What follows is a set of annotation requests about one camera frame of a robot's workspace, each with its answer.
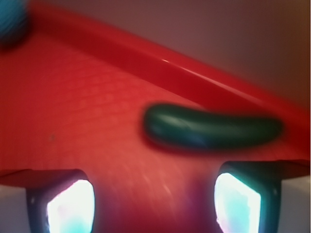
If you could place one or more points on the red plastic tray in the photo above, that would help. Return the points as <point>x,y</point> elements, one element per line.
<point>72,95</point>

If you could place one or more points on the dark green plastic pickle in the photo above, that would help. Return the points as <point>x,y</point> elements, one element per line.
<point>179,126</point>

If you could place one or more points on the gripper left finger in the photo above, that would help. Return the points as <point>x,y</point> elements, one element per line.
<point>46,201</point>

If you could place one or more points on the blue dimpled ball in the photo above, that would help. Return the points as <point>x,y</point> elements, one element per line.
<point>14,22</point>

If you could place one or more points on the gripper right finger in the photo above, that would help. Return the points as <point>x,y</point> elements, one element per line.
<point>263,197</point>

